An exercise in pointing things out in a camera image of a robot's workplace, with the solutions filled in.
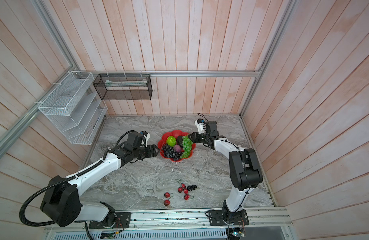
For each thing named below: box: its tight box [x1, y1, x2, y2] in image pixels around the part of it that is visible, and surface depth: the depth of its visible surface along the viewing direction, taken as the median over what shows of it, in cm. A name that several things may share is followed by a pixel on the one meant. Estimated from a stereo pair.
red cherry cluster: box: [177, 183, 190, 201], surface depth 83 cm
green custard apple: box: [166, 136, 177, 147], surface depth 100 cm
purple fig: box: [173, 144, 182, 153], surface depth 98 cm
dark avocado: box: [176, 135, 183, 147], surface depth 101 cm
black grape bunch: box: [162, 144, 183, 161], surface depth 94 cm
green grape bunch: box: [180, 134, 194, 159], surface depth 97 cm
